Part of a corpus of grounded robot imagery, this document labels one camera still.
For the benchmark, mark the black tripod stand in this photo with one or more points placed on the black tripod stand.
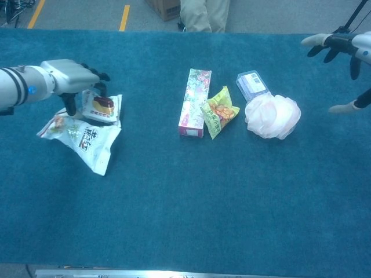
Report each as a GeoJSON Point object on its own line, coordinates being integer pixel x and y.
{"type": "Point", "coordinates": [352, 17]}

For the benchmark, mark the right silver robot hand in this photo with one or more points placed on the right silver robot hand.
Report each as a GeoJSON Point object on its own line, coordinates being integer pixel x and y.
{"type": "Point", "coordinates": [362, 46]}

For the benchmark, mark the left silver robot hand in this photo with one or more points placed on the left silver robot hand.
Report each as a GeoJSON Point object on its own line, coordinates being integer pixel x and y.
{"type": "Point", "coordinates": [69, 75]}

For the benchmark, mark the yellow-green snack packet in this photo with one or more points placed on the yellow-green snack packet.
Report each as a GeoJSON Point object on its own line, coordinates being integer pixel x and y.
{"type": "Point", "coordinates": [218, 116]}

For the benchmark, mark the aluminium frame rail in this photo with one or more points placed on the aluminium frame rail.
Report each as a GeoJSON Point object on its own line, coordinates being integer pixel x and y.
{"type": "Point", "coordinates": [145, 273]}

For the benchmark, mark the pink mesh bath sponge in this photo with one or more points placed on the pink mesh bath sponge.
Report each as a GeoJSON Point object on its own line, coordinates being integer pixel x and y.
{"type": "Point", "coordinates": [272, 116]}

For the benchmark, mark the person in beige trousers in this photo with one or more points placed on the person in beige trousers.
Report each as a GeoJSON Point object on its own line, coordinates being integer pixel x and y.
{"type": "Point", "coordinates": [200, 14]}

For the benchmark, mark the small white snack packet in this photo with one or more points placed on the small white snack packet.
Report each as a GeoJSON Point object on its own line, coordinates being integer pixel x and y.
{"type": "Point", "coordinates": [101, 108]}

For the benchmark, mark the floral cardboard box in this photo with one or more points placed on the floral cardboard box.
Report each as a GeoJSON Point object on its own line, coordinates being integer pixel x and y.
{"type": "Point", "coordinates": [194, 101]}

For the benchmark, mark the clear plastic box purple contents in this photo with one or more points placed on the clear plastic box purple contents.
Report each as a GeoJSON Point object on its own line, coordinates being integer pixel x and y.
{"type": "Point", "coordinates": [250, 85]}

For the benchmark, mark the large white snack bag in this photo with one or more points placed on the large white snack bag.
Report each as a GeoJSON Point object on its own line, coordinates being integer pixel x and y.
{"type": "Point", "coordinates": [87, 144]}

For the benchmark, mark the teal table cloth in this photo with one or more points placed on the teal table cloth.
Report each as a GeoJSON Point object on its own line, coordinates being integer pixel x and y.
{"type": "Point", "coordinates": [174, 202]}

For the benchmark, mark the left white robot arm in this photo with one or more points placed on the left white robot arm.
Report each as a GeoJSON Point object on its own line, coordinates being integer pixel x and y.
{"type": "Point", "coordinates": [17, 87]}

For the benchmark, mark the brown cardboard box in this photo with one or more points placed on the brown cardboard box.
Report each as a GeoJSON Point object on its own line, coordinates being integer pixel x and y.
{"type": "Point", "coordinates": [166, 10]}

